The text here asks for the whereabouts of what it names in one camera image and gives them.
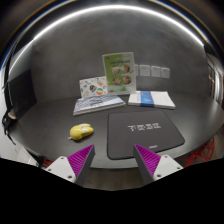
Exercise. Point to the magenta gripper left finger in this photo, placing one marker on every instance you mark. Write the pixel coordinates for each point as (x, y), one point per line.
(75, 167)

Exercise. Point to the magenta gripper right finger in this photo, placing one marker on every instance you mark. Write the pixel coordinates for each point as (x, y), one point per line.
(153, 166)

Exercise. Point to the yellow computer mouse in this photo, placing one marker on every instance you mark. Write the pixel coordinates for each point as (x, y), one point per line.
(80, 131)

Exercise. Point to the black mouse pad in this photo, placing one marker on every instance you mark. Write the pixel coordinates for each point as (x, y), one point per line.
(152, 130)

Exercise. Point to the grey patterned book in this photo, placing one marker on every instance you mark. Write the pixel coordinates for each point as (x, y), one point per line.
(97, 103)

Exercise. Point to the red chair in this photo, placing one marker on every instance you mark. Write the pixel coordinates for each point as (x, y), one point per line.
(204, 153)

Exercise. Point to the white and blue book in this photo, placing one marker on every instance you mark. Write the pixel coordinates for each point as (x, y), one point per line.
(156, 99)

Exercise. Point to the white illustrated card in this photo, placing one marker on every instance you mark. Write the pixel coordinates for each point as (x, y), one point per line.
(95, 86)

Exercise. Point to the black monitor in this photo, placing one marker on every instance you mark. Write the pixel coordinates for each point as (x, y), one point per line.
(22, 91)

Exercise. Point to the green food poster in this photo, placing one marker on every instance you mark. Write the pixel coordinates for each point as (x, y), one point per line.
(120, 73)

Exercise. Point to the white wall paper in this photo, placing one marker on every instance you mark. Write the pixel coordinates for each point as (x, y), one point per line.
(136, 70)
(144, 70)
(165, 72)
(155, 71)

